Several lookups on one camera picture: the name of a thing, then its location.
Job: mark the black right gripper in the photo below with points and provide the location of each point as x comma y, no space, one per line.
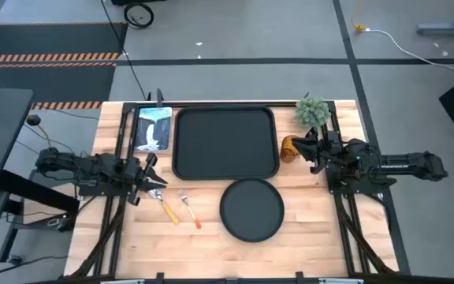
329,148

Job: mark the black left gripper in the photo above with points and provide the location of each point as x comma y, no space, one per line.
136,177

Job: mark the amber ribbed glass cup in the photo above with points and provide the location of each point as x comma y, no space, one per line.
287,152

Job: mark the black rectangular tray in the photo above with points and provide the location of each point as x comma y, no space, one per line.
225,142

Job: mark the black round plate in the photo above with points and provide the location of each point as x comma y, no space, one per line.
251,210

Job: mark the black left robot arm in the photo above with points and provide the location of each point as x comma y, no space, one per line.
93,165

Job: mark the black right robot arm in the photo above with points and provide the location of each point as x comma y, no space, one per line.
408,165

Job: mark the green potted plant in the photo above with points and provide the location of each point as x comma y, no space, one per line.
312,111

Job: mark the waterfall picture card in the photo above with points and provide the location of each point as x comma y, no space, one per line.
153,128

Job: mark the black hazard-striped floor mat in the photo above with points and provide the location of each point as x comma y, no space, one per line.
49,39
42,83

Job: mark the grey table leg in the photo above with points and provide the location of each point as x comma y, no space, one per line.
443,28

